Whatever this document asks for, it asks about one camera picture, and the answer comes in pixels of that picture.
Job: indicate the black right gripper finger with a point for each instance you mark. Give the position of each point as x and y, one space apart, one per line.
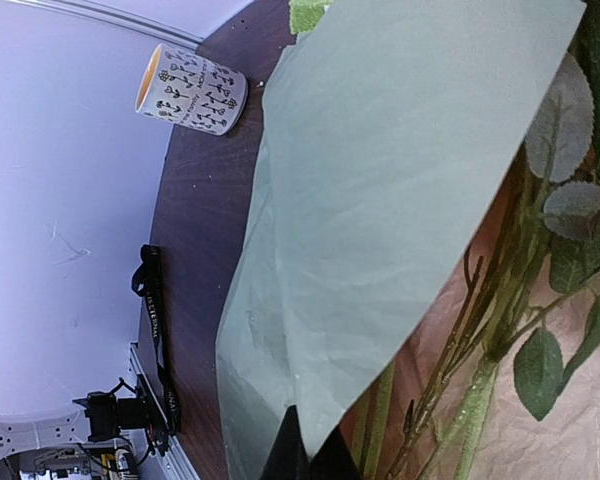
287 459

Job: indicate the white pink flower stem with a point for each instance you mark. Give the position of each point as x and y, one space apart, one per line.
490 385

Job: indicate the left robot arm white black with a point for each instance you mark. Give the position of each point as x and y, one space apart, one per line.
99 417

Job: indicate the wrapping paper sheet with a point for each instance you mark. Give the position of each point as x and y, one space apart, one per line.
389 130

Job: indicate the patterned mug yellow inside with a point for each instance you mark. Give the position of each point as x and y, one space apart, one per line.
185 89

